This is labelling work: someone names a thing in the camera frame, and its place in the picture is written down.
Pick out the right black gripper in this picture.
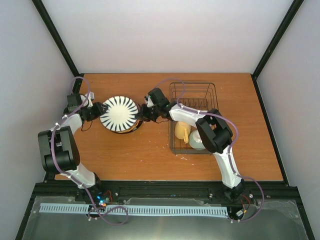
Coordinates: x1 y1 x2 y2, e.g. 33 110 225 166
134 103 160 123

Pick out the white blue striped plate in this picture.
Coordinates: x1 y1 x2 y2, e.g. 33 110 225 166
99 95 140 132

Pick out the yellow ceramic mug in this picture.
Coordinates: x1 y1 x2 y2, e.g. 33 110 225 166
174 121 191 144

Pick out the pale green ceramic bowl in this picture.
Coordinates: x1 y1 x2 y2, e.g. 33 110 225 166
189 130 206 151

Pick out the black wire dish rack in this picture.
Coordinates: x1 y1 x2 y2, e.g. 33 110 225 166
168 81 219 155

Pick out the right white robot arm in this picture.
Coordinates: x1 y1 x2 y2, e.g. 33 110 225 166
135 87 245 202

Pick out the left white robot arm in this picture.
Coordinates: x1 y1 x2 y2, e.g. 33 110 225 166
37 91 108 202

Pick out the dark striped bottom plate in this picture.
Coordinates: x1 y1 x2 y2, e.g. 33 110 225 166
113 120 143 134

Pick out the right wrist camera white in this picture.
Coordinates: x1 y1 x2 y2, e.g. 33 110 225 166
144 95 154 108

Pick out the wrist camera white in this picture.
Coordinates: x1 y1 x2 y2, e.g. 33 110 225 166
144 95 154 108
84 91 95 108

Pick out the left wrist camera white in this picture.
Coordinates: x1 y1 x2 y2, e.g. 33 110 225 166
84 91 95 108

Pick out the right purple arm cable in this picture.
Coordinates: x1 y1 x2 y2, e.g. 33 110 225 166
151 77 265 223

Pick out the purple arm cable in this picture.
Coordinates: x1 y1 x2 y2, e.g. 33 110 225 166
151 77 265 223
49 76 129 225

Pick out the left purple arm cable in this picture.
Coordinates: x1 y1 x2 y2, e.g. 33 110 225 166
49 76 129 225

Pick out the light blue cable duct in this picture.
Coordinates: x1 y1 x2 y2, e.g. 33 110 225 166
39 203 228 218

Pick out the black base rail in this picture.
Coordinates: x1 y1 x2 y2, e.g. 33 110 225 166
31 180 302 206

